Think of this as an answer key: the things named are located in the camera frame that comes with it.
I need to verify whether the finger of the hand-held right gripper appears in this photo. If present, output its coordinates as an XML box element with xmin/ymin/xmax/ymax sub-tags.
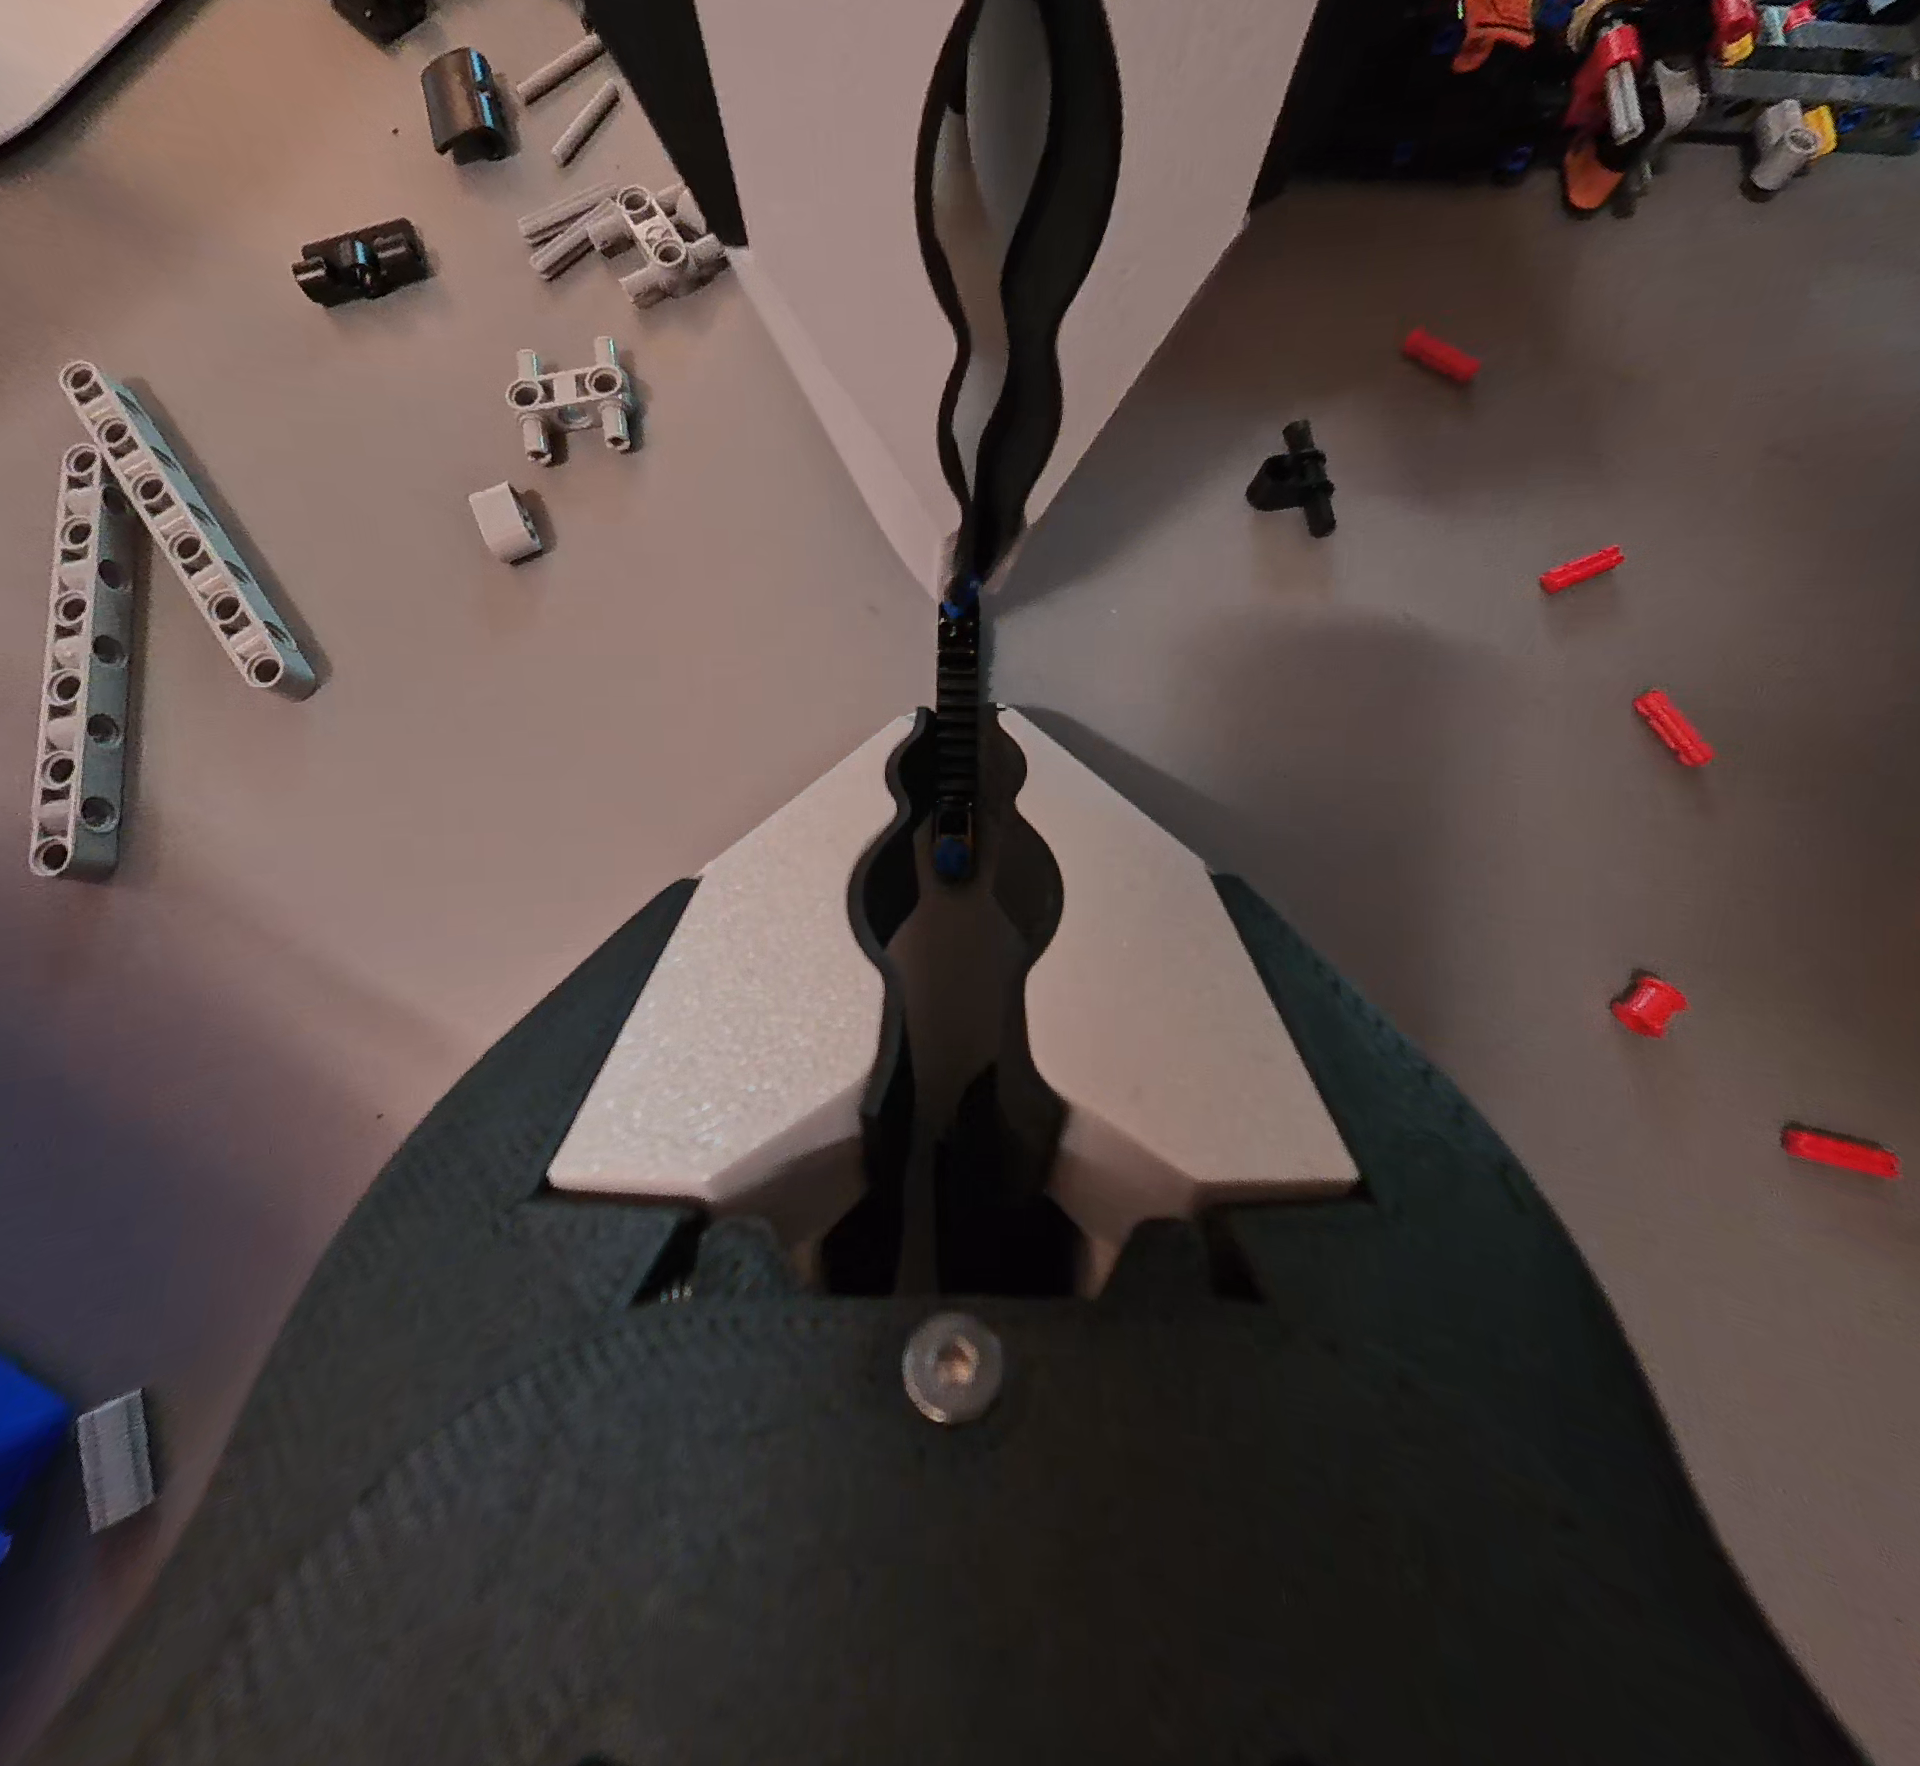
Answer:
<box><xmin>961</xmin><ymin>0</ymin><xmax>1375</xmax><ymax>589</ymax></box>
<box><xmin>661</xmin><ymin>0</ymin><xmax>1038</xmax><ymax>584</ymax></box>

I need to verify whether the black toothed lego rack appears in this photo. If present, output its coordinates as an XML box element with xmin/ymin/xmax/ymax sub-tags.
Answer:
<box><xmin>935</xmin><ymin>602</ymin><xmax>997</xmax><ymax>850</ymax></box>

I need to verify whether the partly built lego vehicle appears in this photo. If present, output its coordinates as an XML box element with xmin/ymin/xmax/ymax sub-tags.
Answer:
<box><xmin>1402</xmin><ymin>0</ymin><xmax>1920</xmax><ymax>216</ymax></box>

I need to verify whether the grey lego beam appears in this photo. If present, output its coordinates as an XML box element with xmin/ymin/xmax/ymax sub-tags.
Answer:
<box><xmin>61</xmin><ymin>360</ymin><xmax>324</xmax><ymax>704</ymax></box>
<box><xmin>26</xmin><ymin>442</ymin><xmax>138</xmax><ymax>884</ymax></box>

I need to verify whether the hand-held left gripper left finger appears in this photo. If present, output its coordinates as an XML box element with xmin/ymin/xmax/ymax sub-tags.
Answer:
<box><xmin>543</xmin><ymin>704</ymin><xmax>940</xmax><ymax>1219</ymax></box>

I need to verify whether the black lego connector blue pin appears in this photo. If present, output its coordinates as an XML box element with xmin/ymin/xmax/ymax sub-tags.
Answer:
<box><xmin>292</xmin><ymin>217</ymin><xmax>432</xmax><ymax>307</ymax></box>

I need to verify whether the grey ribbed plastic piece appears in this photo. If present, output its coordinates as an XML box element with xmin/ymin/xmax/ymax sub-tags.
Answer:
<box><xmin>74</xmin><ymin>1390</ymin><xmax>160</xmax><ymax>1535</ymax></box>

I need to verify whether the black curved lego panel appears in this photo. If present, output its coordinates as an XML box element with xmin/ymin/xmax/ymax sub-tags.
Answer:
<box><xmin>417</xmin><ymin>43</ymin><xmax>520</xmax><ymax>163</ymax></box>

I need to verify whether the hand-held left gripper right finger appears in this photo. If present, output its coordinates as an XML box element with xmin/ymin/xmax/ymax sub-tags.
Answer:
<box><xmin>982</xmin><ymin>704</ymin><xmax>1365</xmax><ymax>1219</ymax></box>

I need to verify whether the grey H-shaped lego connector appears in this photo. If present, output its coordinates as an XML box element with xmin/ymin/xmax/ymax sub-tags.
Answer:
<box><xmin>505</xmin><ymin>337</ymin><xmax>648</xmax><ymax>465</ymax></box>

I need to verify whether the small light grey lego brick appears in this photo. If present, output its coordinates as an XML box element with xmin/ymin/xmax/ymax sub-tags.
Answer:
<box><xmin>468</xmin><ymin>481</ymin><xmax>551</xmax><ymax>565</ymax></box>

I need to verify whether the long red lego axle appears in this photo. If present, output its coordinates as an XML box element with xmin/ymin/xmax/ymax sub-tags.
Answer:
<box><xmin>1780</xmin><ymin>1119</ymin><xmax>1903</xmax><ymax>1180</ymax></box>

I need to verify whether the blue storage bin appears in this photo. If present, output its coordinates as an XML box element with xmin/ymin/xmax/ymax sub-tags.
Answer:
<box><xmin>0</xmin><ymin>1352</ymin><xmax>78</xmax><ymax>1565</ymax></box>

